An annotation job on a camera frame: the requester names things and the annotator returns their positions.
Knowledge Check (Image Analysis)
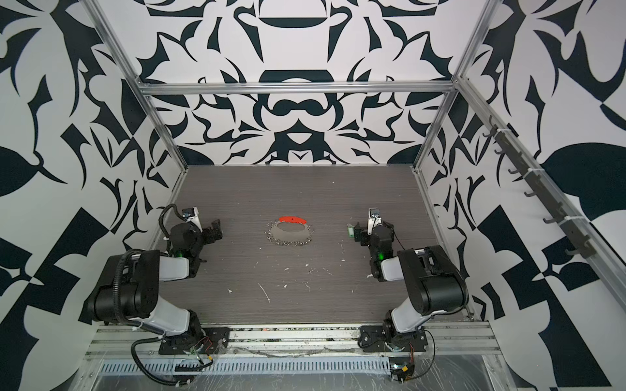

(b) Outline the aluminium front rail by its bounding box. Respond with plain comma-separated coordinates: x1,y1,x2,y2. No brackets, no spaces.
85,319,502,363

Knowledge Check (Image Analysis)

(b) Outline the grey hook rack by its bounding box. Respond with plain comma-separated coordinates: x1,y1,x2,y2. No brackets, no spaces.
484,115,598,259

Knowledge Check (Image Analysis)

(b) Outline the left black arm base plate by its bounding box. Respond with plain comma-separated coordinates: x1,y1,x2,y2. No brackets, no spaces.
158,327,231,355

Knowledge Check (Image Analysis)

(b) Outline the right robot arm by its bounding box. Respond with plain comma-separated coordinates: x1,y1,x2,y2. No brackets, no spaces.
348,221,469,344

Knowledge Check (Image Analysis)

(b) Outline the white slotted cable duct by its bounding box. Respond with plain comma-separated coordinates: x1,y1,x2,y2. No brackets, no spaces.
97,356,392,377

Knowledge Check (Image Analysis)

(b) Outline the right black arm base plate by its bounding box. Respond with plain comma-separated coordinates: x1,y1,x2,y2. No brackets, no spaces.
357,326,428,353

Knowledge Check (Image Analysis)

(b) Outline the aluminium frame back bar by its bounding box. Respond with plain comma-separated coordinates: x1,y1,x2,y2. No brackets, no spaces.
139,81,453,96

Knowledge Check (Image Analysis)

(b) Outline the left black corrugated cable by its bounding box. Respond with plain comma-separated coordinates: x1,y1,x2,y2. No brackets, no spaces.
129,336,216,388

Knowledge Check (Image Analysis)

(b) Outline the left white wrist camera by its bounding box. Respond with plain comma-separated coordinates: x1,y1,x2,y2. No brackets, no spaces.
182,207,202,231

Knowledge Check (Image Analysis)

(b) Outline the silver key ring chain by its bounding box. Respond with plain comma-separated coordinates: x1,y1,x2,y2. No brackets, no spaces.
265,219,315,247

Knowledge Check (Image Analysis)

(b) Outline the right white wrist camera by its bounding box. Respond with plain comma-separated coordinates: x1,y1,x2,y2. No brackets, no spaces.
368,208,382,234

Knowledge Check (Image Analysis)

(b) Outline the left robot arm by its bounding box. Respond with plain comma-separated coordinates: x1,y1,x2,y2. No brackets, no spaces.
84,219,223,345

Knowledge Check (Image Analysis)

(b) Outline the right small circuit board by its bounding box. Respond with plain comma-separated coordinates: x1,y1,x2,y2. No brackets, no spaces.
390,359,415,383

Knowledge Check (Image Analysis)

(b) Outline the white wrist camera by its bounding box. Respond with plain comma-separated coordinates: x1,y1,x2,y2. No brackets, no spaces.
182,207,202,231
368,208,382,234

